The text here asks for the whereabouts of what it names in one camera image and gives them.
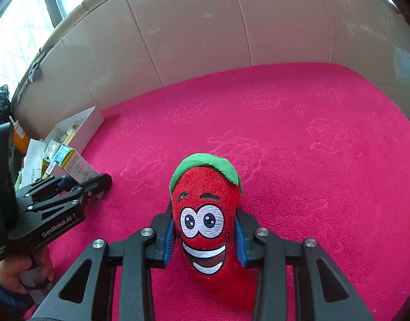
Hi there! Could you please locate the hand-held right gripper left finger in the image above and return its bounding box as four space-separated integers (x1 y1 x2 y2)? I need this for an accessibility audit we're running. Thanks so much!
34 212 175 321

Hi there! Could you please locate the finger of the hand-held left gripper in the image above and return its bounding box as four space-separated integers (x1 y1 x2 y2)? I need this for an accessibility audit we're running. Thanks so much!
17 175 75 203
69 173 112 208

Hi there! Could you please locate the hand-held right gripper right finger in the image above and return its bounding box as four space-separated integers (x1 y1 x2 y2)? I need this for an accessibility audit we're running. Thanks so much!
233 209 376 321

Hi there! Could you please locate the blue yellow white box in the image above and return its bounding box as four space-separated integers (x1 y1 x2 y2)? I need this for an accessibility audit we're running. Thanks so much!
56 145 104 198

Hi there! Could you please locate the red chili plush toy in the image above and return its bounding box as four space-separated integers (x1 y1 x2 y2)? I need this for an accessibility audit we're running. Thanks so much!
169 153 259 311

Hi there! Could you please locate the white cardboard tray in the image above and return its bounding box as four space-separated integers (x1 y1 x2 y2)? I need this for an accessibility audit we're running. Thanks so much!
42 106 106 162

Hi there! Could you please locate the person's left forearm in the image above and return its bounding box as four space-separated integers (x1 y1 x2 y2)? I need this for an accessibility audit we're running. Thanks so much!
0 267 36 321

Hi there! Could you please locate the person's left hand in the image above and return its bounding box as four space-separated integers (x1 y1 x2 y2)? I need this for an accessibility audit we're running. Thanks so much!
0 247 57 292

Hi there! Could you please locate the white paper packet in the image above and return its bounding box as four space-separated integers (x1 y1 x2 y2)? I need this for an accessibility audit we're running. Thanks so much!
22 139 49 188

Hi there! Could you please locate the orange box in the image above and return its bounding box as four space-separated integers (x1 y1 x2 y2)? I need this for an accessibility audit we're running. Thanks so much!
12 123 29 155

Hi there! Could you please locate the pink textured mat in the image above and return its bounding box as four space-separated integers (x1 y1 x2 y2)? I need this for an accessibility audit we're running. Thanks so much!
24 62 410 321

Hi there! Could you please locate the grey tape strip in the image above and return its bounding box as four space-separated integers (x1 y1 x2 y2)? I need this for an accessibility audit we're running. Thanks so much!
27 52 47 85

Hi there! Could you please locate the window with metal grille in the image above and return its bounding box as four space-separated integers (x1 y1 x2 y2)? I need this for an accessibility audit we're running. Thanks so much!
0 0 125 85

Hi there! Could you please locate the brown cardboard sheet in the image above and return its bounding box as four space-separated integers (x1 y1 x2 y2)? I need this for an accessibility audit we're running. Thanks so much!
12 0 410 128

